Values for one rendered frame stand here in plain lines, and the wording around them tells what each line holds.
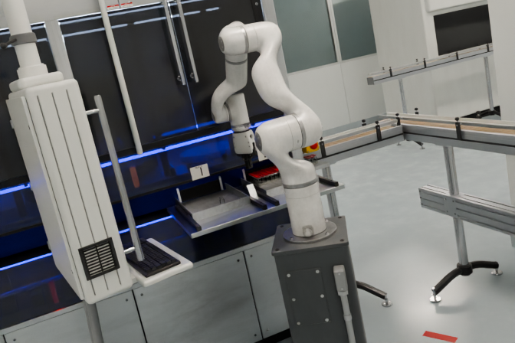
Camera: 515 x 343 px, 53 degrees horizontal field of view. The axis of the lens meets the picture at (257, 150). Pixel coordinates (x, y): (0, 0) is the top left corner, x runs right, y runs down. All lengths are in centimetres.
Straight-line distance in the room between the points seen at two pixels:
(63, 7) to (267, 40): 90
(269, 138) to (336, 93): 632
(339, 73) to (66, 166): 654
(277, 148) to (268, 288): 117
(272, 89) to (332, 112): 620
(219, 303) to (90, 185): 108
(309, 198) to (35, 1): 136
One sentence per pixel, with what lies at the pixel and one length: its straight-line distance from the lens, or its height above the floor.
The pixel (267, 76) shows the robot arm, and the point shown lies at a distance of 178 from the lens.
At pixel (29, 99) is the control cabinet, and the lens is 176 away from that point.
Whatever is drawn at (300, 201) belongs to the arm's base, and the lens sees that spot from 175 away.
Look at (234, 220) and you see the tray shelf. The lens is 209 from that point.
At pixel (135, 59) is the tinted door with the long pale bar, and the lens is 235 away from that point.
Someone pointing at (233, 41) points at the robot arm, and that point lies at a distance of 184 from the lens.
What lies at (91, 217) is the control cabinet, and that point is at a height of 109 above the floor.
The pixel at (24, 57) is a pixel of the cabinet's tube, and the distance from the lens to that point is 199.
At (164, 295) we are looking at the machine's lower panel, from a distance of 254.
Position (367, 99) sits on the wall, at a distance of 826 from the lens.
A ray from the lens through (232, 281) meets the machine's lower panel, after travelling 261.
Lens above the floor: 153
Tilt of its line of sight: 11 degrees down
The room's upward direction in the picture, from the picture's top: 12 degrees counter-clockwise
